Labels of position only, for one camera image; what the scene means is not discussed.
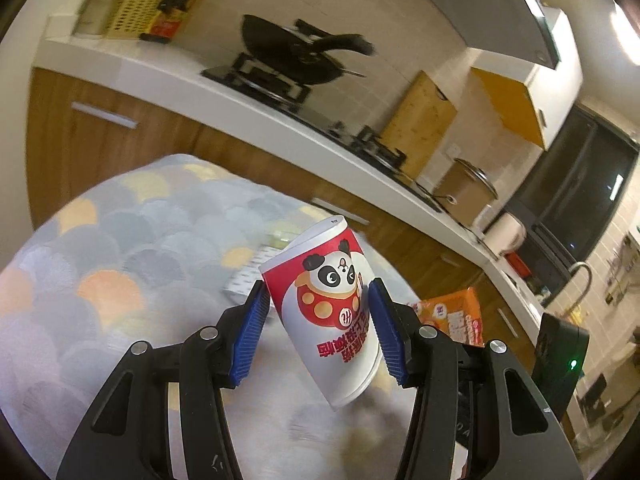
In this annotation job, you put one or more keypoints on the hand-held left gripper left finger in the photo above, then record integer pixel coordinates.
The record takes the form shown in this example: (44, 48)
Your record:
(250, 330)

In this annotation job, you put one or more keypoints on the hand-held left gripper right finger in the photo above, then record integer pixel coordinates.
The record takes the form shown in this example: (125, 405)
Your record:
(387, 330)

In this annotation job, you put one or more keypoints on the panda print paper cup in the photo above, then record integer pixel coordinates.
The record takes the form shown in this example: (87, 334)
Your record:
(340, 360)

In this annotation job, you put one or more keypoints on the orange snack bag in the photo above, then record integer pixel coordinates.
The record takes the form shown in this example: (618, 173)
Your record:
(460, 315)

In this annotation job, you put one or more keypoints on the printed white carton box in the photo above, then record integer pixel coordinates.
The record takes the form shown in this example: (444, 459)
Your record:
(242, 280)

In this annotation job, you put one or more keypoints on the metal faucet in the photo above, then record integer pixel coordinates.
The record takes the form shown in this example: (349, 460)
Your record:
(585, 272)

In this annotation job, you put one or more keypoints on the red container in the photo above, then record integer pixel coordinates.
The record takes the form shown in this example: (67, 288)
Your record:
(517, 265)

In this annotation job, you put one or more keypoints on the white paper towel roll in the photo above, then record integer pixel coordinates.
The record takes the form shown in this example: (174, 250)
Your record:
(502, 235)

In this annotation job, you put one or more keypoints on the steel stock pot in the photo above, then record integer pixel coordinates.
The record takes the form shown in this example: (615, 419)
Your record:
(467, 195)

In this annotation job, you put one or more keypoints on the dark kitchen window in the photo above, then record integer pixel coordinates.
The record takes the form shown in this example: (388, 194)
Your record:
(575, 185)

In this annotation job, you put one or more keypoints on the wooden cutting board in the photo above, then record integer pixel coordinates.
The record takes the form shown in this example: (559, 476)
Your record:
(417, 125)

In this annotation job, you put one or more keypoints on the black glass gas stove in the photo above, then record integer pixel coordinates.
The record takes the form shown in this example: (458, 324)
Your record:
(320, 120)

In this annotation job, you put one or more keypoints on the wooden base cabinet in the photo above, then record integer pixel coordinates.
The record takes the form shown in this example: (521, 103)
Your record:
(75, 150)

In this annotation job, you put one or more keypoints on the black wok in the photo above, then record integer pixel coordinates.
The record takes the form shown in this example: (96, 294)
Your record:
(290, 60)

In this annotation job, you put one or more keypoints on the range hood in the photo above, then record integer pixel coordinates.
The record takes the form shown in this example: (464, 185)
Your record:
(500, 15)

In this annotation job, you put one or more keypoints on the yellow perforated utensil holder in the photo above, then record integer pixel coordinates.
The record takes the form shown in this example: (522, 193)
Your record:
(135, 10)

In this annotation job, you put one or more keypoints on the beige thermos flask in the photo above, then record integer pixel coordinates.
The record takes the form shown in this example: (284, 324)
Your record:
(97, 10)

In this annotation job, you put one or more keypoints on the white and yellow wall cabinet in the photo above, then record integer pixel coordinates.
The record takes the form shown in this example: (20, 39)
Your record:
(510, 105)

